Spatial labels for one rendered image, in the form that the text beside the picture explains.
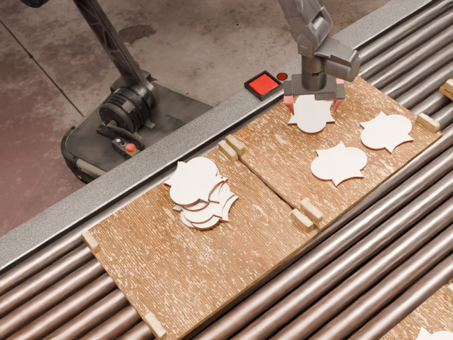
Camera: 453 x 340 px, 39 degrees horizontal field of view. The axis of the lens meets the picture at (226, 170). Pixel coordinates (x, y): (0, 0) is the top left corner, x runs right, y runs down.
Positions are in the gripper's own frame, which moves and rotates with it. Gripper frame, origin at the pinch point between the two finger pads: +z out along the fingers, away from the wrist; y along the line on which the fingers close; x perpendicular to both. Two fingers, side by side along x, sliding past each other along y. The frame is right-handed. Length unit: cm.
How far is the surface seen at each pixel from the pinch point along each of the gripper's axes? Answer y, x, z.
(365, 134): 12.2, -3.5, 6.0
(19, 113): -133, 103, 99
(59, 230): -61, -26, 8
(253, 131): -14.9, 0.4, 6.7
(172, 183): -33.1, -20.0, 0.3
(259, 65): -16, 128, 100
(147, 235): -39.2, -29.4, 6.5
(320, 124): 1.8, 0.6, 5.9
